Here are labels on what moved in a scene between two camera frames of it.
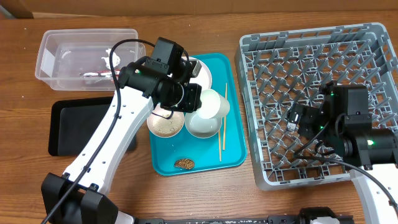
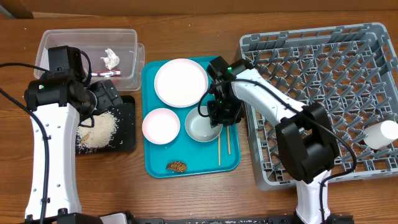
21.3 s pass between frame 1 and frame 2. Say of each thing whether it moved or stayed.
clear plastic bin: stayed
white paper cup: moved
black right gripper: moved
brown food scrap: moved
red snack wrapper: stayed
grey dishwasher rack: stayed
